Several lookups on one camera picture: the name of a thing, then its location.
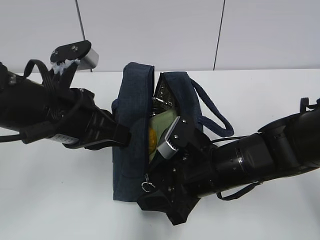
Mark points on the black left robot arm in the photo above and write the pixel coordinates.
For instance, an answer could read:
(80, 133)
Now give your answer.
(23, 104)

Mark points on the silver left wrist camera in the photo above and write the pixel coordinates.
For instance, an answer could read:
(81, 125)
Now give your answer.
(82, 51)

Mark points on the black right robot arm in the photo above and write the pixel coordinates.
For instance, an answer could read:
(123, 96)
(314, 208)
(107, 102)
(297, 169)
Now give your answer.
(286, 147)

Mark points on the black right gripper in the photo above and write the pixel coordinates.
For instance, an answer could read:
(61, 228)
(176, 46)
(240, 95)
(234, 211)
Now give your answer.
(181, 181)

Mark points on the dark blue zippered lunch bag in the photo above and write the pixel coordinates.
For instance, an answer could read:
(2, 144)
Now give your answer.
(147, 108)

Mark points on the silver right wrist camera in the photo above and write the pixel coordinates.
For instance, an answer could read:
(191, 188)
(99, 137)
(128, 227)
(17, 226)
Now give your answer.
(176, 136)

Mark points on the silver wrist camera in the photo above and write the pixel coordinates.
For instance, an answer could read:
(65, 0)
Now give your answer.
(82, 51)
(176, 136)

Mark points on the green lidded glass food container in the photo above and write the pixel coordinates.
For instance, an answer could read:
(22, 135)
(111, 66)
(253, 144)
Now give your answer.
(161, 123)

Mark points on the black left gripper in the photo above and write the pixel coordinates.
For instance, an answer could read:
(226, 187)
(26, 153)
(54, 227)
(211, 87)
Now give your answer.
(74, 120)

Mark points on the yellow pear-shaped toy fruit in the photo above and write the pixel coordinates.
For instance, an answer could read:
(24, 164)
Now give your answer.
(152, 140)

